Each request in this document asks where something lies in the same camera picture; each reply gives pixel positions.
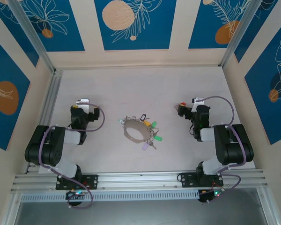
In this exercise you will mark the oval metal keyring plate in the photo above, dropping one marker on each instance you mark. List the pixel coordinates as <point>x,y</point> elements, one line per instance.
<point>144,131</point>

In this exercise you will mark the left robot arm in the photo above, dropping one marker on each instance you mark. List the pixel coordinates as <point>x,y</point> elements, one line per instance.
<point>44,150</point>

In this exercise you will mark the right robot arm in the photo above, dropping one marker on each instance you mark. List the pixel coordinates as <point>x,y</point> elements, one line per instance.
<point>234,145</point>

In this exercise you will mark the pale plastic key tag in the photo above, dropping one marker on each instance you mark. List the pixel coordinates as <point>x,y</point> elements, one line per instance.
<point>120,122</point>

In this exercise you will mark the green plastic key tag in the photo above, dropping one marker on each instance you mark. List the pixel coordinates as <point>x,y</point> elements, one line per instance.
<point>158,138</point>
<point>154,124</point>

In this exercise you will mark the yellow plastic key tag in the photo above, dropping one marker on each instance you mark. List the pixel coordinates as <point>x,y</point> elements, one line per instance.
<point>146,122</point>

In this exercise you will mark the black key tag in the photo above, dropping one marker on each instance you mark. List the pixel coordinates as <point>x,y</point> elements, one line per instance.
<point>141,116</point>

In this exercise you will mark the purple plastic key tag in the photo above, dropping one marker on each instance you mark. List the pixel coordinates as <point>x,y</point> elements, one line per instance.
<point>144,146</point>

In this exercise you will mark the controller board with lights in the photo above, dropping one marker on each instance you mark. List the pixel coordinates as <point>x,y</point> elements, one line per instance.
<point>76,194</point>
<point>213,194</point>

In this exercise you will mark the grey metal sheet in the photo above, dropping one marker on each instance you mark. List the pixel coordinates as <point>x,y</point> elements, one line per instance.
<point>140,213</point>

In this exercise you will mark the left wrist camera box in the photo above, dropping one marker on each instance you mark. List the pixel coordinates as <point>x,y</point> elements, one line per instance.
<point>83,106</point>

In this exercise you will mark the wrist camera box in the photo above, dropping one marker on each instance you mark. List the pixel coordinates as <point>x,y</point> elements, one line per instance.
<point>197,102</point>
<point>83,106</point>

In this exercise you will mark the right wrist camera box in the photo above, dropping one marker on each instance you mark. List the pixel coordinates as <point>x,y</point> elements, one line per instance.
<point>197,102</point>

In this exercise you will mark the aluminium frame rail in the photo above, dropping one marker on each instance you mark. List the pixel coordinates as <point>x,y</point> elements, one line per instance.
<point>140,186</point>
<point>52,98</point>
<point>140,175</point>

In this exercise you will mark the blue floral wall panel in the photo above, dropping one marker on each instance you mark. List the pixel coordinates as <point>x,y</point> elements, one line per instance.
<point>2,124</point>
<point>68,28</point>
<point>201,28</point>
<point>260,105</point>
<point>267,18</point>
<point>154,35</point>
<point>11,23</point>

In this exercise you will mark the aluminium frame post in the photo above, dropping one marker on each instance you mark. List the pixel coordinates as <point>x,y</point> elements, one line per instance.
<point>10,208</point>
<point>268,206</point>
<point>240,30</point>
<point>32,35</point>

